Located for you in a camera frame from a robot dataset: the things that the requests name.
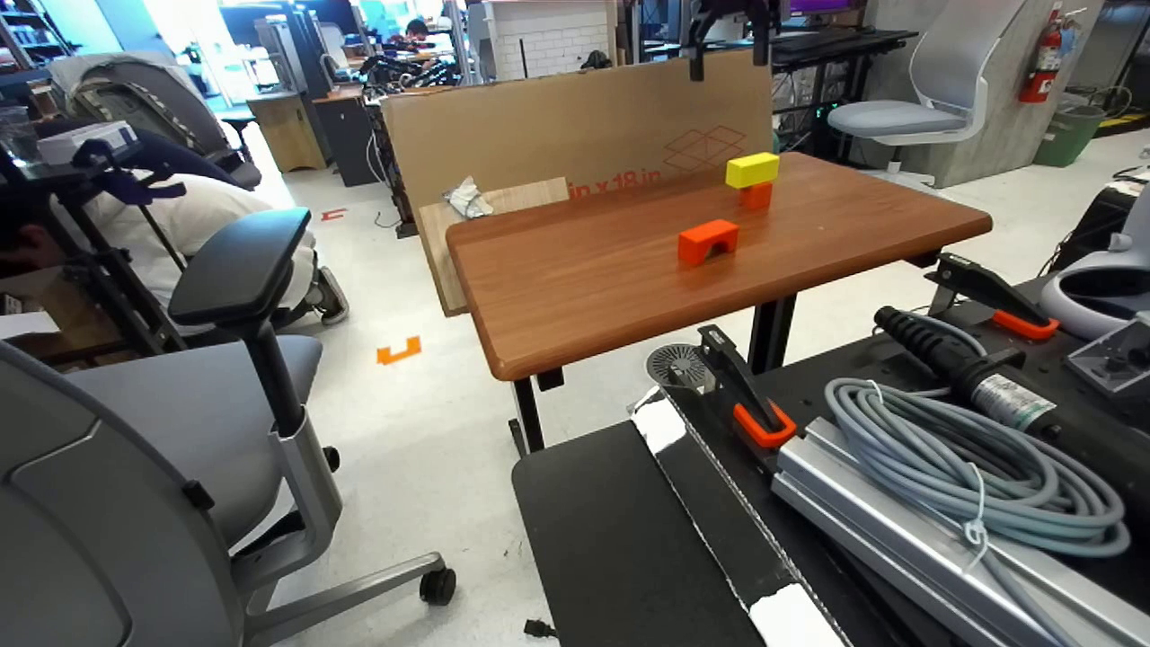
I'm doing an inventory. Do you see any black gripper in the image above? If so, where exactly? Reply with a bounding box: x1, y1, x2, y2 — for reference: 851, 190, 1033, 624
685, 0, 776, 87

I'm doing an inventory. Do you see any yellow rectangular block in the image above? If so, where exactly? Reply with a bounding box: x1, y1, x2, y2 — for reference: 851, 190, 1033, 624
724, 146, 782, 190

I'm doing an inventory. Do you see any small orange cube block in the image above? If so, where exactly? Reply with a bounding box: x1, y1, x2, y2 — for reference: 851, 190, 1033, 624
733, 180, 776, 214

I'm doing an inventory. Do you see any orange arch block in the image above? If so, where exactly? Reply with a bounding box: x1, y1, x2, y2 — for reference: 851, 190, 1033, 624
674, 214, 743, 273

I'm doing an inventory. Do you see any brown cardboard box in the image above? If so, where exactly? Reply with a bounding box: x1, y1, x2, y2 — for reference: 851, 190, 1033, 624
376, 51, 776, 315

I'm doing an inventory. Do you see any white office chair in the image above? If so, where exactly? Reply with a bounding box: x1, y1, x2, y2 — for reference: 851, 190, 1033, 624
823, 0, 1033, 164

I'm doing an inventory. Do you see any red fire extinguisher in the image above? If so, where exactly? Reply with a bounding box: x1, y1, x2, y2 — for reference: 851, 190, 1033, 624
1017, 3, 1070, 107

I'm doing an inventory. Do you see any green bin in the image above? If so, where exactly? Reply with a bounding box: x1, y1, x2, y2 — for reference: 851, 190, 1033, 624
1033, 105, 1106, 168

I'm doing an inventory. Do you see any white grey round device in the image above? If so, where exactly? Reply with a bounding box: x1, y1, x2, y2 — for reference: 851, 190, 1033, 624
1035, 174, 1150, 343

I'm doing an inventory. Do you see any grey plastic tray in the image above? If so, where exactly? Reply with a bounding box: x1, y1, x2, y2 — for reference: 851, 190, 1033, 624
1065, 315, 1150, 400

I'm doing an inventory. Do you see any aluminium extrusion bar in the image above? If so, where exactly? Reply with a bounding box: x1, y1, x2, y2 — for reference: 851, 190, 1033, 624
769, 418, 1150, 647

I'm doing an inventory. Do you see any white tape label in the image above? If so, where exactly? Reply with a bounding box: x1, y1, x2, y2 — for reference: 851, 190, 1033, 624
743, 577, 848, 647

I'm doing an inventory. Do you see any dark grey reclined chair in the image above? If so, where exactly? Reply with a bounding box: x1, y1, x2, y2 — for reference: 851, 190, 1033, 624
31, 51, 353, 352

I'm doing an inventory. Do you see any grey office chair with armrest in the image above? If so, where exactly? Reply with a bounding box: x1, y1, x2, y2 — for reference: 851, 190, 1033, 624
0, 204, 461, 647

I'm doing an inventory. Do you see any black clamp with orange handle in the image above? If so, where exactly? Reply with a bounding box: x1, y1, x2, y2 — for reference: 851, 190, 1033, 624
925, 248, 1065, 343
646, 318, 800, 455

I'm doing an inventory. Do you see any black handled tool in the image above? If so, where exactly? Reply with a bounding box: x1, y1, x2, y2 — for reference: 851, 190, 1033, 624
870, 300, 1065, 437

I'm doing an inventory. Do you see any orange bracket on floor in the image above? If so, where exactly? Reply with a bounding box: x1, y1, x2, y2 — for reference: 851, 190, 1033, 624
374, 334, 423, 367

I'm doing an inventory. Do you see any coiled grey cable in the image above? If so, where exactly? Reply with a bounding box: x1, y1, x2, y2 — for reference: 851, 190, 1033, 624
819, 372, 1134, 564

